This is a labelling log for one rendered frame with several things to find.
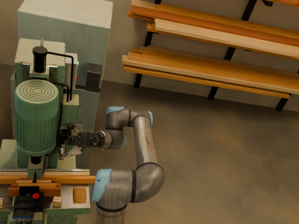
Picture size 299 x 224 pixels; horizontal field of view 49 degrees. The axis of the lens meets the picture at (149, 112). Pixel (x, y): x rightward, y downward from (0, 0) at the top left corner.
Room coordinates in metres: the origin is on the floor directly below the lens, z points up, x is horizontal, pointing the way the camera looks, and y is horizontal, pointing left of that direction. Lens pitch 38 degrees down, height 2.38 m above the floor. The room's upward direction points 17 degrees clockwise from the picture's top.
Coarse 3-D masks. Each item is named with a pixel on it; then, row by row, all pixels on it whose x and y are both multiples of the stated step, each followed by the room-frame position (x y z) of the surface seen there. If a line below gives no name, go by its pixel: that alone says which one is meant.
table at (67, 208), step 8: (0, 184) 0.96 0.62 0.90; (8, 184) 0.98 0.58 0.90; (64, 184) 1.07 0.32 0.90; (72, 184) 1.09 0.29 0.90; (80, 184) 1.10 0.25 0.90; (88, 184) 1.12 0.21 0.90; (0, 192) 0.92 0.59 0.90; (64, 192) 1.03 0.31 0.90; (72, 192) 1.04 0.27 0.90; (88, 192) 1.07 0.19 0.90; (8, 200) 0.89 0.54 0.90; (48, 200) 0.96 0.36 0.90; (64, 200) 0.98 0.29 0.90; (72, 200) 0.99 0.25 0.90; (88, 200) 1.02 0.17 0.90; (0, 208) 0.84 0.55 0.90; (8, 208) 0.85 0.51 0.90; (48, 208) 0.91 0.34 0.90; (56, 208) 0.93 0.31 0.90; (64, 208) 0.94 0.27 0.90; (72, 208) 0.95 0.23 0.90; (80, 208) 0.97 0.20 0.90; (88, 208) 0.98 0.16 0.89; (0, 216) 0.83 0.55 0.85; (8, 216) 0.83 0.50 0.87
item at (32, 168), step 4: (28, 160) 1.03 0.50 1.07; (28, 164) 1.00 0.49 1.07; (32, 164) 1.01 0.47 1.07; (36, 164) 1.02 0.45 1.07; (40, 164) 1.02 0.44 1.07; (28, 168) 0.98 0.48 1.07; (32, 168) 0.99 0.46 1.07; (36, 168) 0.99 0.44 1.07; (40, 168) 1.00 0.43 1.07; (28, 172) 0.98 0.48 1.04; (32, 172) 0.99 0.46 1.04; (36, 172) 0.99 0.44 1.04; (40, 172) 1.00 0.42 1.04; (28, 176) 0.98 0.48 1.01; (32, 176) 0.99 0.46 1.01; (36, 176) 0.99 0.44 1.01; (40, 176) 1.00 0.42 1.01
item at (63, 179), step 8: (0, 176) 0.98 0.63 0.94; (8, 176) 1.00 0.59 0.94; (16, 176) 1.01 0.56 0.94; (24, 176) 1.02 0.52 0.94; (48, 176) 1.07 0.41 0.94; (56, 176) 1.08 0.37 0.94; (64, 176) 1.09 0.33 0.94; (72, 176) 1.11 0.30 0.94; (80, 176) 1.12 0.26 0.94; (88, 176) 1.14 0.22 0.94
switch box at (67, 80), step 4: (76, 56) 1.41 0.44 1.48; (68, 60) 1.36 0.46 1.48; (76, 60) 1.38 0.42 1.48; (68, 64) 1.33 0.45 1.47; (76, 64) 1.35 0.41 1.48; (68, 68) 1.34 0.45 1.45; (76, 68) 1.35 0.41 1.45; (68, 72) 1.34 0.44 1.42; (76, 72) 1.35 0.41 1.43; (68, 76) 1.34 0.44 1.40; (76, 76) 1.36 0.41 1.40; (64, 80) 1.33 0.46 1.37; (68, 80) 1.34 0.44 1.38; (68, 84) 1.34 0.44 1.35; (64, 88) 1.33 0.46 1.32; (72, 88) 1.35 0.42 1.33
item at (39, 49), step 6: (36, 48) 1.16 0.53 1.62; (42, 48) 1.18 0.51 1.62; (36, 54) 1.13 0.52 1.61; (42, 54) 1.14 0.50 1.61; (36, 60) 1.14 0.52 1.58; (42, 60) 1.15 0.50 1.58; (30, 66) 1.17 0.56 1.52; (36, 66) 1.14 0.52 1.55; (42, 66) 1.15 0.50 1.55; (30, 72) 1.12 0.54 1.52; (36, 72) 1.14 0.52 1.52; (42, 72) 1.15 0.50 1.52; (48, 72) 1.16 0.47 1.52; (36, 78) 1.14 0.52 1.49; (42, 78) 1.15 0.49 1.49
